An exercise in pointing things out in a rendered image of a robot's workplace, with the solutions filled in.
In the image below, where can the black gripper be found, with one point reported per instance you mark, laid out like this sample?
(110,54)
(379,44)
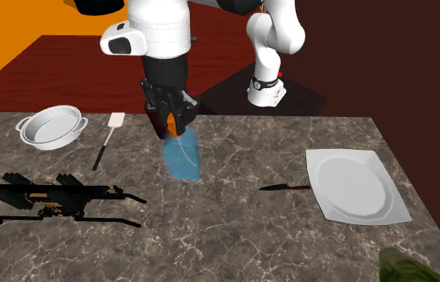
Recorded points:
(165,74)

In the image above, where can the blue bottle with orange cap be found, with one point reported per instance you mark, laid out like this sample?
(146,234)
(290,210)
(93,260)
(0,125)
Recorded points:
(184,160)

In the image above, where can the black crossbow toy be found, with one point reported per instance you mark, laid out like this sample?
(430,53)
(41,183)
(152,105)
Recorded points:
(63,195)

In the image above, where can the dark green rounded object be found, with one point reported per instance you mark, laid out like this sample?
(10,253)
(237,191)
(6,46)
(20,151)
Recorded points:
(403,269)

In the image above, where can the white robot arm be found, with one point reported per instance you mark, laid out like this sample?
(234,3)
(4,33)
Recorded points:
(165,27)

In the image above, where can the dark robot stand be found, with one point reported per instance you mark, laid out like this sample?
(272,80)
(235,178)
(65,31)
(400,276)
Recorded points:
(227,97)

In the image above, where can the white square plate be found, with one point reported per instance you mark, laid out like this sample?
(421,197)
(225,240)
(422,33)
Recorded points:
(352,187)

